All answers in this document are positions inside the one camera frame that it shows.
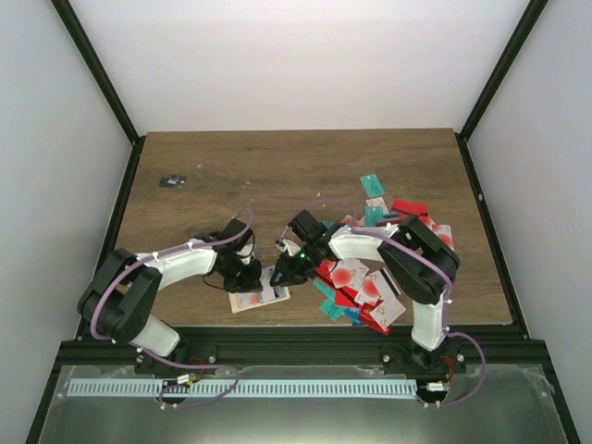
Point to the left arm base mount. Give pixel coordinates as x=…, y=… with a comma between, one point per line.
x=186, y=352

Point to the beige card holder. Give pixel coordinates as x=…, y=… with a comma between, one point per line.
x=240, y=302

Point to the white card red circle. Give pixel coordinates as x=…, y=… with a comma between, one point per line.
x=349, y=273

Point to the black frame rail front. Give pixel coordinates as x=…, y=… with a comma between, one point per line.
x=242, y=346

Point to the red card black stripe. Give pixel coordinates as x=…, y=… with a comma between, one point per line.
x=347, y=299

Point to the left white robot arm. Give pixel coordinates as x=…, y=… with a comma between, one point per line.
x=119, y=301

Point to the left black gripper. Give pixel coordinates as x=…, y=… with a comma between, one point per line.
x=251, y=285

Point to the light blue slotted cable duct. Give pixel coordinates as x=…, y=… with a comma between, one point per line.
x=250, y=388

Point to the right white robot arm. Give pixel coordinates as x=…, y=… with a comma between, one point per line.
x=423, y=265

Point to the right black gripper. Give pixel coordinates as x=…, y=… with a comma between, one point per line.
x=290, y=276

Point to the far teal card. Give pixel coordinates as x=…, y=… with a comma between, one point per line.
x=372, y=185

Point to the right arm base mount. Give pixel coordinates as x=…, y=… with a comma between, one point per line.
x=412, y=360

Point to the white card red dot right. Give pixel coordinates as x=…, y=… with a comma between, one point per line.
x=444, y=234

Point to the white striped card in pile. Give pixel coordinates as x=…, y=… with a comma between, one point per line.
x=384, y=285

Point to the white card red pattern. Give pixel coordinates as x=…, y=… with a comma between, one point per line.
x=385, y=313

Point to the far red card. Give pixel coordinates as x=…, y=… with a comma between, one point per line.
x=405, y=209

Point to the small black card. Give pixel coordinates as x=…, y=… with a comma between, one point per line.
x=171, y=181

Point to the teal VIP card front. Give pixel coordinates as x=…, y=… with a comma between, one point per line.
x=331, y=310

